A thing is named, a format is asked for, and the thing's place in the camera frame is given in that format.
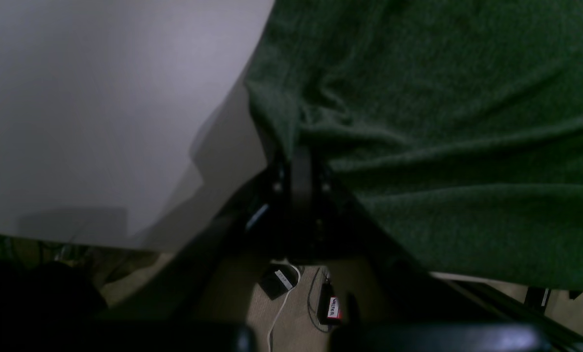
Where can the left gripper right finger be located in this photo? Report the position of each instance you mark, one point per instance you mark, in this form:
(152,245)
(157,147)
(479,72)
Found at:
(391,302)

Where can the black box red label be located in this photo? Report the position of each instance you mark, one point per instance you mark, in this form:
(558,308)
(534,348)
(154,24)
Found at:
(329,311)

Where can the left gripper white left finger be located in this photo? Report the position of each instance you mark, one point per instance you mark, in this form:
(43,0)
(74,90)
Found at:
(199,301)

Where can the black power adapter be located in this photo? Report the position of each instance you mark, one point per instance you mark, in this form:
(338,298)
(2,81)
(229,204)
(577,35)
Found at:
(278,280)

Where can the dark green t-shirt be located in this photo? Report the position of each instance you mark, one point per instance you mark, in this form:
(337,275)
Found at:
(458,124)

